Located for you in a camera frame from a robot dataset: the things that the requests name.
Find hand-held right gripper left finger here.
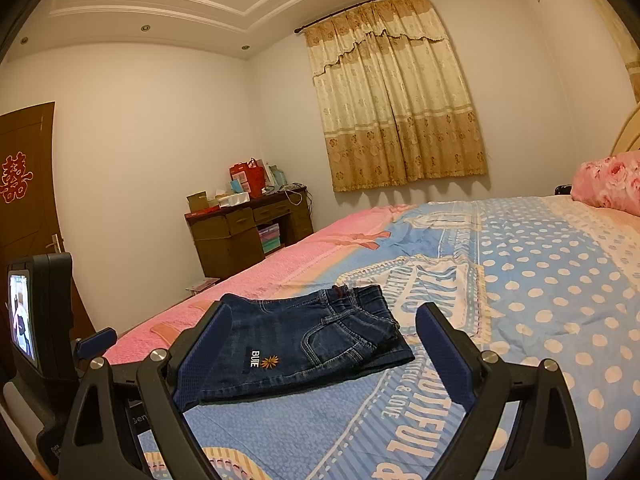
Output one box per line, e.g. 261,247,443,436
57,301,236,480

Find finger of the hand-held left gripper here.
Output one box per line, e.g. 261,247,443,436
74,327,119,361

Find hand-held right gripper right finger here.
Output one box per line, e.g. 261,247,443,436
415,301,588,480

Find dark blue denim pants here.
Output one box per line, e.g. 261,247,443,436
195,284,417,403

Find flat white and pink box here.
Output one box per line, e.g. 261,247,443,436
186,277,221,295

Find brown wooden door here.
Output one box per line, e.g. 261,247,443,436
0,101,96,341

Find brown wooden desk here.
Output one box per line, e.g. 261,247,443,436
184,187,315,281

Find blue and pink printed bedsheet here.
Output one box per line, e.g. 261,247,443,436
100,195,640,480

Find stack of coloured plastic boxes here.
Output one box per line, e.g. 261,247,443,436
257,223,284,253

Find red paper door decoration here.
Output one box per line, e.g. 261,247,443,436
0,150,34,204

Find red gift bag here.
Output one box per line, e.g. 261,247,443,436
230,158,266,198

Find pale blue paper bag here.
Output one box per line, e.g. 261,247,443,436
265,162,289,189

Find pink floral pillow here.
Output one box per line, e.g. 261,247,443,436
570,150,640,210

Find beige patterned curtain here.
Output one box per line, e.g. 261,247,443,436
304,0,488,193

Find cream wooden headboard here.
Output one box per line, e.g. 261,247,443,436
610,110,640,156

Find dark curtain rod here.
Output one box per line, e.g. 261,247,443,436
294,0,432,34

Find white charging cable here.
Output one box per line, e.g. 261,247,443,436
279,182,309,206

